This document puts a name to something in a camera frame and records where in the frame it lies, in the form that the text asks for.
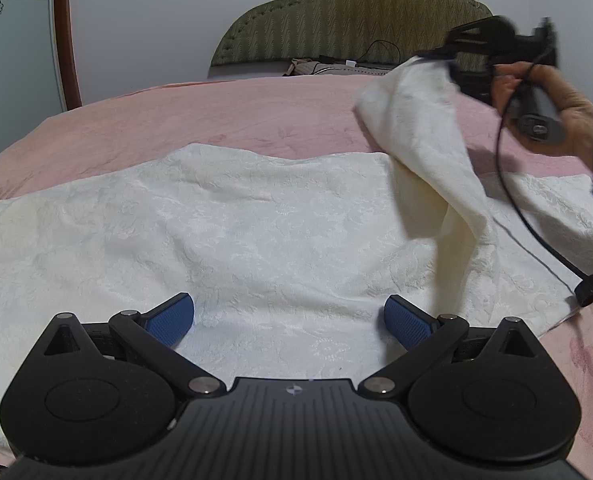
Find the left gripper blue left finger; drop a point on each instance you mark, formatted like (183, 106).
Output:
(150, 339)

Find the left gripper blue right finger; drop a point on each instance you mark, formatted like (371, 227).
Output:
(426, 341)

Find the white textured pants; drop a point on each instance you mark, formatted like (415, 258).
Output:
(288, 260)

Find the person's right hand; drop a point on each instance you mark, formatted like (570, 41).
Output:
(575, 111)

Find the olive padded headboard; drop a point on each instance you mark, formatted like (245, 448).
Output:
(374, 31)

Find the pink bed sheet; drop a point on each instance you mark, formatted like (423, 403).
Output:
(290, 117)

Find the brown wooden door frame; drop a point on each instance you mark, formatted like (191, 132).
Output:
(63, 41)

